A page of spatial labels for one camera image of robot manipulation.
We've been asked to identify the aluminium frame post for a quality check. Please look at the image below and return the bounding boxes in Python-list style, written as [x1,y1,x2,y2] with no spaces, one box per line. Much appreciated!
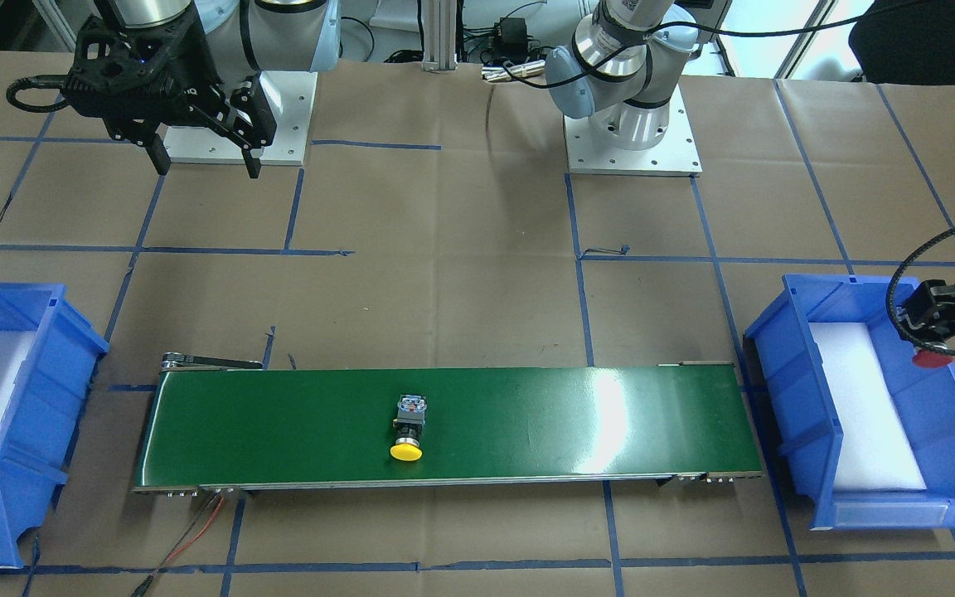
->
[417,1,463,72]

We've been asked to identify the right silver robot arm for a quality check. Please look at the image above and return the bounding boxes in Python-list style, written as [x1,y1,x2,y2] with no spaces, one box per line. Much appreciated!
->
[60,1,340,178]

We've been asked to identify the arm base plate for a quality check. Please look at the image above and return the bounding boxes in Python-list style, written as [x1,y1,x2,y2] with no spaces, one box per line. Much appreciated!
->
[562,87,704,177]
[163,70,318,166]

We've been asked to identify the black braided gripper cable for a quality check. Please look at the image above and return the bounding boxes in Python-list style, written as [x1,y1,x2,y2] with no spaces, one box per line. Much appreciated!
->
[886,203,955,359]

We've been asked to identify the green conveyor belt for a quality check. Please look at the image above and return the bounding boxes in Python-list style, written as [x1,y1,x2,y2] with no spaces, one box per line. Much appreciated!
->
[133,363,763,493]

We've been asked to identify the black power adapter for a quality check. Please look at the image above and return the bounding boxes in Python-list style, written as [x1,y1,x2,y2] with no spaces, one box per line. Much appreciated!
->
[492,17,530,61]

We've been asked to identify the red black conveyor wires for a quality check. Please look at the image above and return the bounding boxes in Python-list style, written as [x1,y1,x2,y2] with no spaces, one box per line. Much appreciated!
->
[133,491,234,597]

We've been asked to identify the red push button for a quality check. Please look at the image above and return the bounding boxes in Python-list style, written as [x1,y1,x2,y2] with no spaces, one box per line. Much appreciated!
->
[912,349,954,369]

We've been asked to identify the blue plastic bin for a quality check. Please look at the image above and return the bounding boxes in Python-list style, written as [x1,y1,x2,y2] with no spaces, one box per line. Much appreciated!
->
[745,274,955,531]
[0,283,109,568]

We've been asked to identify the yellow push button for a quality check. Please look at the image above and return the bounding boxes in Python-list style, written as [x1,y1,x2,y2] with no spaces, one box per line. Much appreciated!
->
[388,394,428,462]

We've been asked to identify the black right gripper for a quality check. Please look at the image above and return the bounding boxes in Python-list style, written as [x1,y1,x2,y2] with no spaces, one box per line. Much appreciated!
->
[63,12,277,180]

